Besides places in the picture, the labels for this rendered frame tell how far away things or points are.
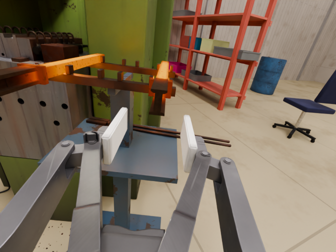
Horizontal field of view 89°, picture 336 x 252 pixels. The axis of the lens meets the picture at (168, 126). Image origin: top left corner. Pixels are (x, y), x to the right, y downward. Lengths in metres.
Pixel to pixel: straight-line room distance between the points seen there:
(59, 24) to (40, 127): 0.69
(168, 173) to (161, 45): 0.95
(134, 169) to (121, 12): 0.64
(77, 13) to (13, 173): 0.94
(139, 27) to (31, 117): 0.59
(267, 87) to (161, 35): 4.37
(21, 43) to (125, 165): 0.61
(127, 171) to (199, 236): 0.85
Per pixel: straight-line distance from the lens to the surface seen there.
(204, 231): 1.30
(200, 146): 0.17
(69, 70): 0.47
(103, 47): 0.89
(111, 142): 0.16
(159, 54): 1.29
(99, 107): 0.98
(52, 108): 0.84
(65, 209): 1.24
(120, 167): 0.54
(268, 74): 5.31
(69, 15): 1.33
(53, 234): 1.32
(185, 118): 0.20
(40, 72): 0.41
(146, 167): 0.53
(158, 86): 0.29
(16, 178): 1.20
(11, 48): 0.92
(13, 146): 1.06
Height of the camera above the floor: 1.06
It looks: 27 degrees down
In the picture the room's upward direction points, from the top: 8 degrees clockwise
